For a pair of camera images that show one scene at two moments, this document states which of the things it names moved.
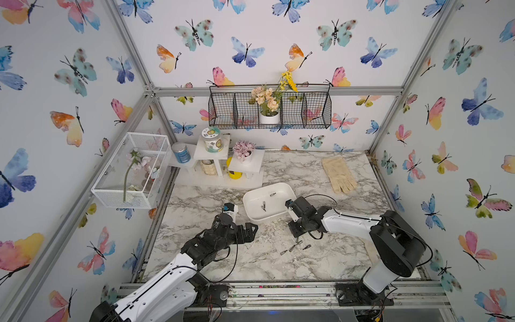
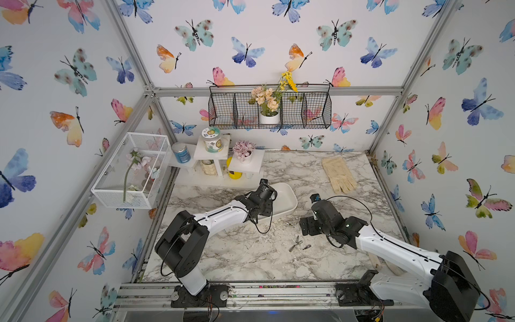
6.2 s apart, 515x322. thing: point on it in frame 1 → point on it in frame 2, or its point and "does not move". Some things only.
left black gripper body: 233,236 → 265,209
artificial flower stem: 133,157 does not move
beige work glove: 340,178 does not move
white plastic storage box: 266,203 does not move
